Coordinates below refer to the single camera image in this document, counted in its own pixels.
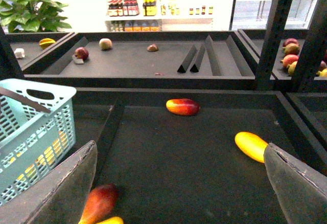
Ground green potted plant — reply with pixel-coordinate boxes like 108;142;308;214
1;0;71;33

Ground pile of red green fruits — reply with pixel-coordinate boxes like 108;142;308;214
279;37;327;78

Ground red mango far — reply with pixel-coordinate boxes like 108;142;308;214
166;98;200;116

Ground yellow mango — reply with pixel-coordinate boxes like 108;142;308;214
235;131;268;163
97;216;124;224

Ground black triangular divider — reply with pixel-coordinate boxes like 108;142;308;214
177;45;197;73
190;44;205;73

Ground brown basket handle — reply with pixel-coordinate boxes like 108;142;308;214
1;87;51;114

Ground brown fruit on tray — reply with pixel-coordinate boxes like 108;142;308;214
147;44;159;52

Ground white small object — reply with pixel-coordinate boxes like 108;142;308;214
14;48;25;59

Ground black triangular divider left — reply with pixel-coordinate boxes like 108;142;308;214
177;45;197;73

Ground dark red apple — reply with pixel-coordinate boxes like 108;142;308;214
74;47;89;60

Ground white shelf with bottles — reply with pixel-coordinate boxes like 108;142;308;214
105;0;214;32

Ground black triangular divider right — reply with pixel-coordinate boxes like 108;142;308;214
190;44;205;73

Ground yellow starfruit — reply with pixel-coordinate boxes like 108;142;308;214
39;38;56;50

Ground light blue plastic basket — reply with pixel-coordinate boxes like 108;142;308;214
1;79;76;205

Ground black upright post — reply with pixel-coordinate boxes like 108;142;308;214
254;0;293;91

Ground red orange mango near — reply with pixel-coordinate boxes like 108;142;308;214
78;183;119;223

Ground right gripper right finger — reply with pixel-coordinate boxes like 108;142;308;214
264;143;326;223

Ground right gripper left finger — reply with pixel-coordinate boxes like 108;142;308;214
1;141;98;223

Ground green brown round fruit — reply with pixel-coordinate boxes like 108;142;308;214
99;38;112;51

